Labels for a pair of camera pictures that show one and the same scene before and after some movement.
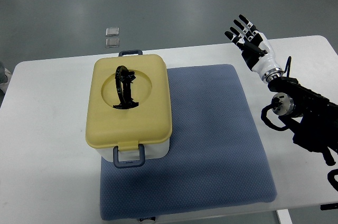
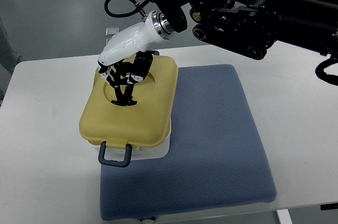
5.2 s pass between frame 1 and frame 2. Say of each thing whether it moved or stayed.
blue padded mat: stayed
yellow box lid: moved
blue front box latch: moved
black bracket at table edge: stayed
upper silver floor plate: stayed
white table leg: stayed
